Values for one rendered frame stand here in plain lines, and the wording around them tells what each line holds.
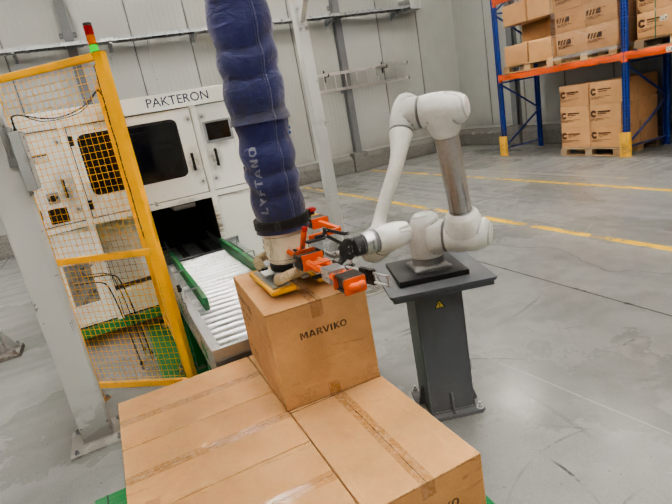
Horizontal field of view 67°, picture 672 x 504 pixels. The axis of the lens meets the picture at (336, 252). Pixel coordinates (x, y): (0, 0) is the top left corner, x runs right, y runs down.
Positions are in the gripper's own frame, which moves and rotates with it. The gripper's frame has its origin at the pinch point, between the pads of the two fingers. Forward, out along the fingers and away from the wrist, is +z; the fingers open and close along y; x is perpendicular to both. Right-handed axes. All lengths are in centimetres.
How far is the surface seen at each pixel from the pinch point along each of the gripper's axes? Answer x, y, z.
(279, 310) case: 1.3, 15.2, 15.8
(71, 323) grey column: 133, 36, 99
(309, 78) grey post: 349, -83, -154
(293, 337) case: 0.3, 26.6, 13.2
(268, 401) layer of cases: 13, 55, 25
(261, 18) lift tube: 16, -85, -5
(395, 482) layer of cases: -55, 55, 7
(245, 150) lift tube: 23.3, -41.4, 9.7
